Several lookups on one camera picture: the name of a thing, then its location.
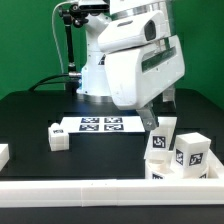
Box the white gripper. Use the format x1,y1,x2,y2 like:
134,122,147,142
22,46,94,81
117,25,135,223
105,35,185,131

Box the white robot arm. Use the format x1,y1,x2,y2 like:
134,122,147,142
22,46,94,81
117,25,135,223
76,0,185,131

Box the white marker sheet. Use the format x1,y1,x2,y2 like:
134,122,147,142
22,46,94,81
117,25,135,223
60,116,144,133

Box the white U-shaped fence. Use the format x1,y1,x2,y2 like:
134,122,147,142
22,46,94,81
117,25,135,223
0,152,224,208

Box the black cables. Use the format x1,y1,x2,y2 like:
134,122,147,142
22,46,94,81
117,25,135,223
28,73,72,92

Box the camera on mount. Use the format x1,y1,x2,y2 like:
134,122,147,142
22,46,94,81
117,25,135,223
78,0,109,13

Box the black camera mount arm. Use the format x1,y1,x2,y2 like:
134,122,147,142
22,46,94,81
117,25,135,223
59,4,100,93

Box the white cable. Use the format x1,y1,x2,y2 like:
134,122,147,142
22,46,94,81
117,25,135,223
51,0,78,92

